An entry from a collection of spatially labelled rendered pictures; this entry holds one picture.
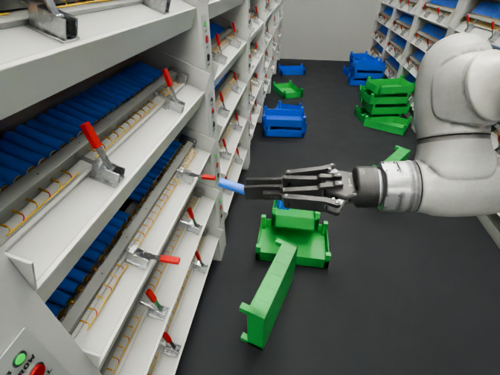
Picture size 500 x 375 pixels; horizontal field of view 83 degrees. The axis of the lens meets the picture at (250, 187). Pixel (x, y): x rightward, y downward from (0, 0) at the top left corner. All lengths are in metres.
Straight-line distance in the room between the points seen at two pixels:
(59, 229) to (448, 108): 0.56
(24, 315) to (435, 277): 1.30
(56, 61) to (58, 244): 0.20
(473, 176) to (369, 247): 0.90
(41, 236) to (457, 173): 0.57
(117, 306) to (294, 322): 0.69
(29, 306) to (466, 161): 0.58
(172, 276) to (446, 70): 0.71
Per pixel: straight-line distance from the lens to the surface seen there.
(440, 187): 0.53
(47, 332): 0.40
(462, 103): 0.52
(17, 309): 0.36
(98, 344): 0.53
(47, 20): 0.39
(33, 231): 0.41
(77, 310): 0.52
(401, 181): 0.51
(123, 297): 0.56
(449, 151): 0.54
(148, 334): 0.72
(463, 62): 0.55
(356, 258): 1.32
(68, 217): 0.42
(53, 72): 0.37
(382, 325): 1.18
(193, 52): 0.79
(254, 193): 0.54
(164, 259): 0.55
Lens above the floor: 0.97
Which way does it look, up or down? 37 degrees down
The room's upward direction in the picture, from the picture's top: straight up
